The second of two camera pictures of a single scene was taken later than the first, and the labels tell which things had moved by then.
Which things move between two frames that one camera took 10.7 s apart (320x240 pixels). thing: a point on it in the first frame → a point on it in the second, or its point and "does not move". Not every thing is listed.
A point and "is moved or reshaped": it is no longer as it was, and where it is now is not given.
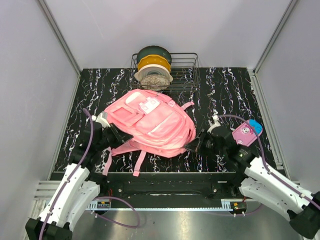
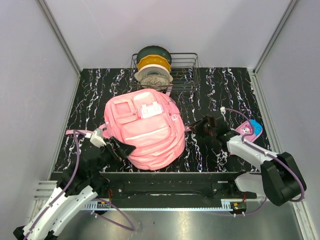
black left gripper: [119, 138] → [126, 148]
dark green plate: [154, 50] does not move
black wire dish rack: [184, 70] does not move
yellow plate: [154, 59] does not move
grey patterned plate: [155, 81] does not move
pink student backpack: [159, 125] is moved or reshaped
